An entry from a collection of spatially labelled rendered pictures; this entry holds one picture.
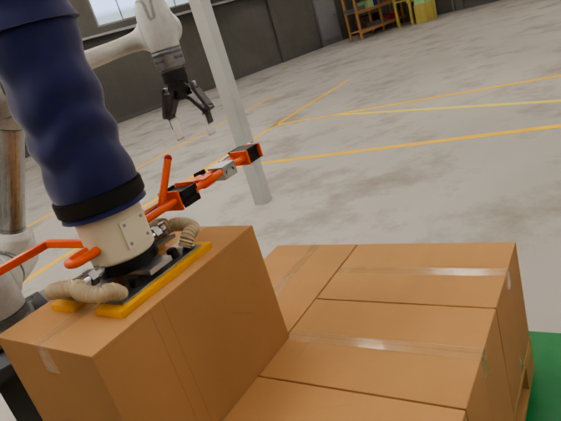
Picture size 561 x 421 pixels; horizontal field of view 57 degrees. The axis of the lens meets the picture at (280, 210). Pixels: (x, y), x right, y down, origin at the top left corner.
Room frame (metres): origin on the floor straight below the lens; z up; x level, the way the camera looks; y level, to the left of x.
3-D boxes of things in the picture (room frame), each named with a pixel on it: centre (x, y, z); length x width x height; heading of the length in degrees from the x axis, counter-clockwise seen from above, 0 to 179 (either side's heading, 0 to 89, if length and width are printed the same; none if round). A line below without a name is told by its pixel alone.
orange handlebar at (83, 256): (1.52, 0.40, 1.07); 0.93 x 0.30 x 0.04; 142
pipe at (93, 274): (1.29, 0.43, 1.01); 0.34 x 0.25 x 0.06; 142
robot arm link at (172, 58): (1.62, 0.18, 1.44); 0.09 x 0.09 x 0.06
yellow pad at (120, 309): (1.23, 0.35, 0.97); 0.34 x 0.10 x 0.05; 142
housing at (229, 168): (1.66, 0.14, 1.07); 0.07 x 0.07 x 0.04; 52
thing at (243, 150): (1.76, 0.06, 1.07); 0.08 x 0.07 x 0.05; 142
